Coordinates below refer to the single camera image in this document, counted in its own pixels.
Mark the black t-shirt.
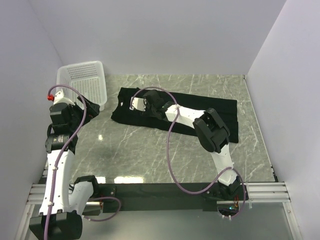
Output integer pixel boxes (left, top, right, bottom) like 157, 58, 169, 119
110, 86, 240, 145

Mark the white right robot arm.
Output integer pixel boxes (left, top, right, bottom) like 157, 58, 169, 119
143, 90, 241, 200

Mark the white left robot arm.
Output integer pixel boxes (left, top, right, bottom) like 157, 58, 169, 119
29, 95, 100, 240

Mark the white plastic basket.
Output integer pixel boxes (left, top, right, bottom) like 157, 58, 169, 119
56, 60, 107, 111

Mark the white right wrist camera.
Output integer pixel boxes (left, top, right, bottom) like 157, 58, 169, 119
129, 97, 146, 112

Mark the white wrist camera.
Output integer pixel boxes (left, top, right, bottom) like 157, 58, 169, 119
47, 90, 75, 106
129, 97, 146, 112

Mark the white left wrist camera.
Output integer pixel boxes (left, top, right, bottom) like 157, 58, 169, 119
47, 90, 75, 106

